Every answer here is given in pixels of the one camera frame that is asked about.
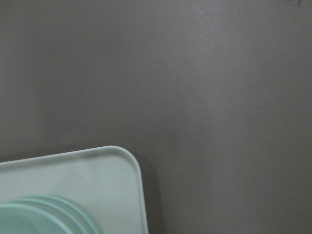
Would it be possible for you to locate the green bowl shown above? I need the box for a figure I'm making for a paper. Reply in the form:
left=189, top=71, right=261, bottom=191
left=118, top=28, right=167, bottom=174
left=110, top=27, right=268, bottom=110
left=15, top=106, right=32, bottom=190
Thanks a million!
left=11, top=195, right=91, bottom=234
left=31, top=194, right=99, bottom=234
left=0, top=203, right=73, bottom=234

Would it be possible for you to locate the cream rabbit tray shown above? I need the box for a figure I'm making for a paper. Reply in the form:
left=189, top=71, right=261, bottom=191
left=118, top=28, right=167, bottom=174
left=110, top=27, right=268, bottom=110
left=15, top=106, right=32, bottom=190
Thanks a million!
left=0, top=146, right=148, bottom=234

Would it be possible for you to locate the green bowl on tray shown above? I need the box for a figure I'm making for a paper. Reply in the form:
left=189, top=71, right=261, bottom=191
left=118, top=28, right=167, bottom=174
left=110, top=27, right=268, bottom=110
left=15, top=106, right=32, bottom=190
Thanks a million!
left=31, top=194, right=99, bottom=234

